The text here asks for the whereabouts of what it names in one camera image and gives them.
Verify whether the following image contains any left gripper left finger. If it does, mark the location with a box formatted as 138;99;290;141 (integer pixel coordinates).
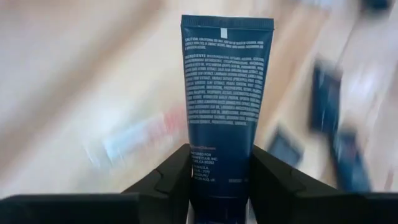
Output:
123;144;193;224

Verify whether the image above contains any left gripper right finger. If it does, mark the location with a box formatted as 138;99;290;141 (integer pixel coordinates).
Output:
248;145;368;224

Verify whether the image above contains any red white toothbrush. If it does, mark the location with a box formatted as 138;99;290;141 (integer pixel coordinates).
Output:
83;105;190;166

